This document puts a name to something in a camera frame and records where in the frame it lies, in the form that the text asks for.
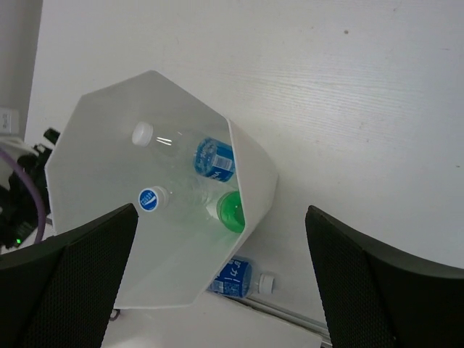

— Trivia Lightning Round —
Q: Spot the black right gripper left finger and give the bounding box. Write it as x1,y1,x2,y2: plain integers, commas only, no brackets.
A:
1,204,138,347

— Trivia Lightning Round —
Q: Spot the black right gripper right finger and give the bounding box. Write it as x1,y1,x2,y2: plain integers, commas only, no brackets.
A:
305,206,463,347

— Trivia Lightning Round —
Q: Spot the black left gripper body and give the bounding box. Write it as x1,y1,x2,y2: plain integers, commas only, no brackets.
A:
1,136,52,249

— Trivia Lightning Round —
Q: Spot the blue label bottle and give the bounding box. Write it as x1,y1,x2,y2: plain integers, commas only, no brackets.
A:
207,256,275,299
132,121,236,186

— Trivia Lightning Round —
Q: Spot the clear unlabelled plastic bottle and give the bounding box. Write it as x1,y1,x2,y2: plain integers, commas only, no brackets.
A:
137,186,218,223

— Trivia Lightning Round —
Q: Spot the green plastic bottle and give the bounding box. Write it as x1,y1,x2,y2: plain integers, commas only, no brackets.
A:
216,191,245,233

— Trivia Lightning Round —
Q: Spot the white translucent plastic bin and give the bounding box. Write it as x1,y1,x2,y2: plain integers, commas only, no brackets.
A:
46,71,278,309

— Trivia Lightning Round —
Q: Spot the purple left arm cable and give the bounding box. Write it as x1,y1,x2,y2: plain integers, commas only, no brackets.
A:
0,149,47,247

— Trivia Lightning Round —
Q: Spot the aluminium table edge rail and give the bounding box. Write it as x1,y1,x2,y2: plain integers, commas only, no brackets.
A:
238,299,333,347

